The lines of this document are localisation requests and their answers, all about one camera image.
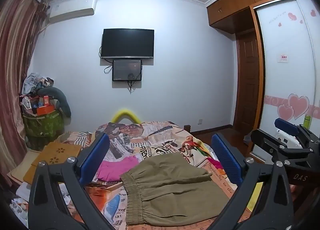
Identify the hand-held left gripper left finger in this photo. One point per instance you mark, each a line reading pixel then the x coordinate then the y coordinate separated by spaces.
pixel 96 157

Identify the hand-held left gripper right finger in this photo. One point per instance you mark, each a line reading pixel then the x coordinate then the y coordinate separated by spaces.
pixel 226 157

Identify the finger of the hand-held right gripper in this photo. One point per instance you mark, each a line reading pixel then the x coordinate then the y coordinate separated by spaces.
pixel 265 140
pixel 287 126

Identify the olive green pants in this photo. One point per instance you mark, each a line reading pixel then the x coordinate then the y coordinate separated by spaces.
pixel 175 190

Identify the grey cloth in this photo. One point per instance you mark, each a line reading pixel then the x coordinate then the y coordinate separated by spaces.
pixel 248 137

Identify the green bottle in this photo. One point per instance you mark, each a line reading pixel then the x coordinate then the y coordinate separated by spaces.
pixel 307 121

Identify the pink cloth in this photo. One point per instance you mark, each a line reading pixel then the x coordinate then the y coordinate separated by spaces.
pixel 112 170

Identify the white heart pattern wardrobe door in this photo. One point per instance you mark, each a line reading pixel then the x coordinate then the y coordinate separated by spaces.
pixel 285 90

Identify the wooden folding board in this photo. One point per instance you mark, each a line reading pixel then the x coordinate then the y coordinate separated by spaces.
pixel 55 155

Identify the printed newspaper pattern bed sheet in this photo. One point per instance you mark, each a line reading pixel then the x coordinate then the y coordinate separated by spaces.
pixel 140 140

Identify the yellow foam tube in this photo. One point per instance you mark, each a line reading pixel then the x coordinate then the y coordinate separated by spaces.
pixel 125 111

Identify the brown wooden door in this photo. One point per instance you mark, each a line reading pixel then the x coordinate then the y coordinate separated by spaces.
pixel 247 82

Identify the grey long pillow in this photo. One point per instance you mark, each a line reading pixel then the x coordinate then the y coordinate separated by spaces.
pixel 63 106

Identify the green fabric basket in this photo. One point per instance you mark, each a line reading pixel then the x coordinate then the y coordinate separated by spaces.
pixel 42 126

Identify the red and white sticker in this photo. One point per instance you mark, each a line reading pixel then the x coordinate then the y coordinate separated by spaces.
pixel 283 58

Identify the orange box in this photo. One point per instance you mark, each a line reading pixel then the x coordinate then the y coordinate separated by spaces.
pixel 45 110

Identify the scattered white papers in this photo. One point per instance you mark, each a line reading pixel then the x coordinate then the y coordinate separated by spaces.
pixel 20 202

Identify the pile of mixed clothes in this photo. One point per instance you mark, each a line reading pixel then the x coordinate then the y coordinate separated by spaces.
pixel 37 82

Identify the striped reddish curtain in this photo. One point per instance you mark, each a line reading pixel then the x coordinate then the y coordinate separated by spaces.
pixel 15 70

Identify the wooden overhead cabinets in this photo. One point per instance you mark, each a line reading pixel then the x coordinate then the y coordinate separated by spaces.
pixel 232 5

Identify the white air conditioner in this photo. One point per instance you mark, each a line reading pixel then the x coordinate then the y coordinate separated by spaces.
pixel 72 10

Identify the dark wooden bed post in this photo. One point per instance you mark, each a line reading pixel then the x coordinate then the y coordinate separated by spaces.
pixel 187 128

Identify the small black wall monitor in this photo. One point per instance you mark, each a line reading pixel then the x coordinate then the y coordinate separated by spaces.
pixel 125 70

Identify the black wall television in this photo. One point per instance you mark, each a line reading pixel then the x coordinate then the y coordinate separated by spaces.
pixel 127 43

